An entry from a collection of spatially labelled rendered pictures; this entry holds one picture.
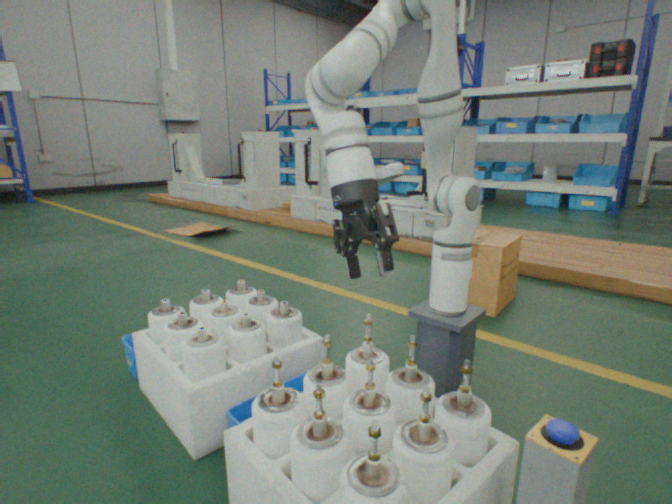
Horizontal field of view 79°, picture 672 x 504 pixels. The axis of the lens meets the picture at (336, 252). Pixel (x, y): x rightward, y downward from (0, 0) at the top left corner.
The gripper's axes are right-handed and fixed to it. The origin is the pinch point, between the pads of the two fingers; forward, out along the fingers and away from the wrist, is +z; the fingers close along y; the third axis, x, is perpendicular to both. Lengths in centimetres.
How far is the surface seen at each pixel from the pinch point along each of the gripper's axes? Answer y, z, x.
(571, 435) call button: 18.4, 25.6, 14.9
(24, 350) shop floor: -127, 9, -65
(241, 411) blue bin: -44, 28, -13
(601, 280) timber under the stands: -61, 30, 172
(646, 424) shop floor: -5, 53, 79
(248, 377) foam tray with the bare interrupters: -46, 21, -10
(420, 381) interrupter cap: -11.1, 23.3, 14.4
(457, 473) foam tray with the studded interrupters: -0.1, 35.6, 10.1
